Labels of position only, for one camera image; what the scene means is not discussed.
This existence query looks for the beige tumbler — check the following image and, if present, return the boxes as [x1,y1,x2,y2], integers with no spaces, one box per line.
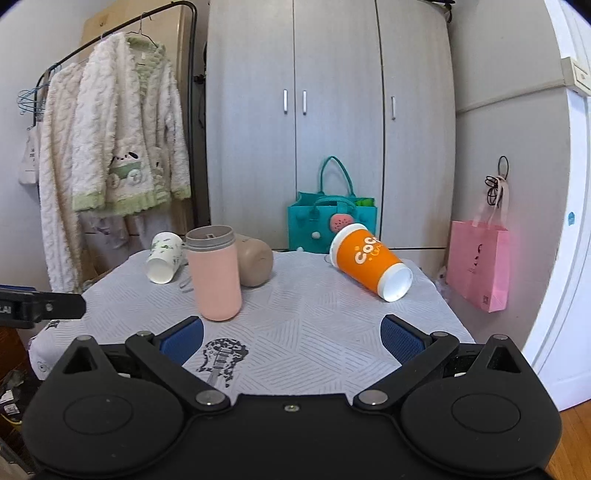
[235,234,273,288]

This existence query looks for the teal felt handbag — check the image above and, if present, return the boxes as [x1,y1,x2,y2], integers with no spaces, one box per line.
[287,156,378,254]

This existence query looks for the pink tumbler grey lid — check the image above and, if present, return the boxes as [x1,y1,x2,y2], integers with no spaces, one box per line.
[184,225,242,322]

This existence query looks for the black hair ties on hook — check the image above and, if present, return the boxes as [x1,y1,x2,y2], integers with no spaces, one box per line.
[483,155,511,208]

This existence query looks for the white paper cup green print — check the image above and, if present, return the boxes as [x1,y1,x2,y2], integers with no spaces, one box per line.
[146,232,184,284]

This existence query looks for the grey three-door wardrobe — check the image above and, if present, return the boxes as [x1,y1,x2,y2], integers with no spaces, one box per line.
[205,1,456,276]

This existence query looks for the black clothes rack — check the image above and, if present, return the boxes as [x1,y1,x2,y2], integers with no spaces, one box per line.
[17,1,211,227]

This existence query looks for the orange coco paper cup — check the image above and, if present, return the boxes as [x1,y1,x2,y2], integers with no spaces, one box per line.
[329,223,414,303]

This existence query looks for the cream fleece cardigan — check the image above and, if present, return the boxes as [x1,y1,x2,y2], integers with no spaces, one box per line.
[72,32,191,217]

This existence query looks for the white door with handle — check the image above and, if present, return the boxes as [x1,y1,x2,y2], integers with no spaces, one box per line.
[524,1,590,411]

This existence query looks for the pink paper gift bag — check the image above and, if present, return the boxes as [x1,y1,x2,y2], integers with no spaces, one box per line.
[446,176,510,313]

